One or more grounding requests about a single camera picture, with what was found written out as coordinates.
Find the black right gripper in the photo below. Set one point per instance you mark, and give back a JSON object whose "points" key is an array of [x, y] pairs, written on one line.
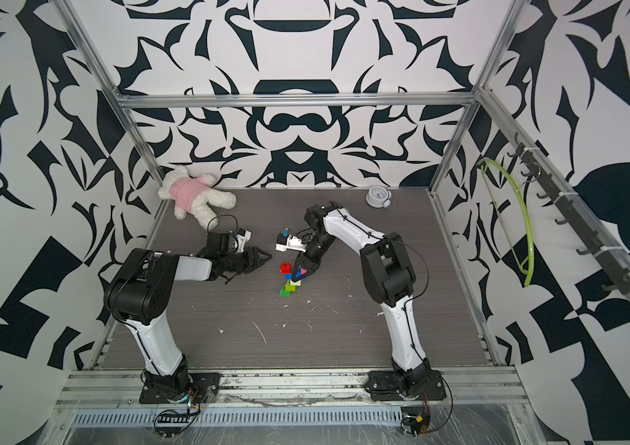
{"points": [[306, 263]]}

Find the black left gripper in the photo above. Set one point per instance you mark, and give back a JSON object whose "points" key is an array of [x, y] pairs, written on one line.
{"points": [[242, 261]]}

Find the green hoop tube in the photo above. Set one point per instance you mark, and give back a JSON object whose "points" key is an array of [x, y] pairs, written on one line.
{"points": [[526, 266]]}

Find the lime lego brick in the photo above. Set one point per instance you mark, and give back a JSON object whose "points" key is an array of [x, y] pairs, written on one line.
{"points": [[291, 286]]}

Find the red lego brick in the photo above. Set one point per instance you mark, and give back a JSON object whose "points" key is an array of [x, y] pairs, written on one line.
{"points": [[286, 268]]}

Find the white plush toy pink shirt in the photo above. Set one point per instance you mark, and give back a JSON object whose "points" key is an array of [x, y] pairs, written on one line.
{"points": [[196, 196]]}

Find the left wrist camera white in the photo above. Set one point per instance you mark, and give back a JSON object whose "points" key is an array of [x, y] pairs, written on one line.
{"points": [[241, 237]]}

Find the small white alarm clock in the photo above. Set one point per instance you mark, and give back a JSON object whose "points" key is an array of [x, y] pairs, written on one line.
{"points": [[379, 197]]}

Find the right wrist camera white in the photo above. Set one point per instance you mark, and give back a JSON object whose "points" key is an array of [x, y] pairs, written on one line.
{"points": [[288, 241]]}

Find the black hook rack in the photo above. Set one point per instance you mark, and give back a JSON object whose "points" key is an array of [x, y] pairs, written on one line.
{"points": [[576, 214]]}

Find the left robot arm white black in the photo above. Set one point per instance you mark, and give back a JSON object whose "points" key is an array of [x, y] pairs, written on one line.
{"points": [[139, 294]]}

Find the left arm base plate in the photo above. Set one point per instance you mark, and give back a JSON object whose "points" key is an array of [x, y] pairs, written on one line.
{"points": [[196, 387]]}

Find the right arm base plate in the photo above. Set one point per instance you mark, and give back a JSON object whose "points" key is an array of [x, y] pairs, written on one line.
{"points": [[396, 386]]}

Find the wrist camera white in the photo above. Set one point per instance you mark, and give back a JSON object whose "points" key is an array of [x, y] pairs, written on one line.
{"points": [[241, 237], [288, 241]]}

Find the aluminium front rail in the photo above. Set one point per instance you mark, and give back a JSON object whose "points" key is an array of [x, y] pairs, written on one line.
{"points": [[117, 389]]}

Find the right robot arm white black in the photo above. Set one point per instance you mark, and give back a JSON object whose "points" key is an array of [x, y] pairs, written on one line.
{"points": [[388, 277]]}

